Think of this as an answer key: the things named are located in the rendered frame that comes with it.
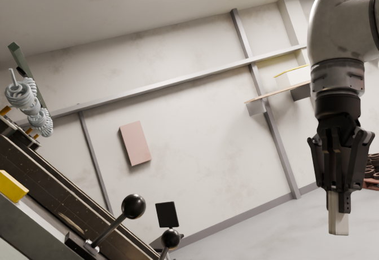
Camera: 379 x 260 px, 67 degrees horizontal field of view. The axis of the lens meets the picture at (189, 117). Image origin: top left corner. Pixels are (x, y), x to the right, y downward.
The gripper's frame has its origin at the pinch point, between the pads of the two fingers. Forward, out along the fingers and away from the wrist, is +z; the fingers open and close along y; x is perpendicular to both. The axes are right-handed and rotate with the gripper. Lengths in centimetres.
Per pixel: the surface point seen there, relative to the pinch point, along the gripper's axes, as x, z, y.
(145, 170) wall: 40, -10, -401
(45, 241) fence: -45.1, 7.4, -8.3
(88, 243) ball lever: -39.2, 8.0, -10.2
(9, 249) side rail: -45.8, 3.5, 12.0
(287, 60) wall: 267, -229, -368
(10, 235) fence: -50, 7, -8
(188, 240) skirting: 117, 89, -398
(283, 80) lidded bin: 230, -171, -328
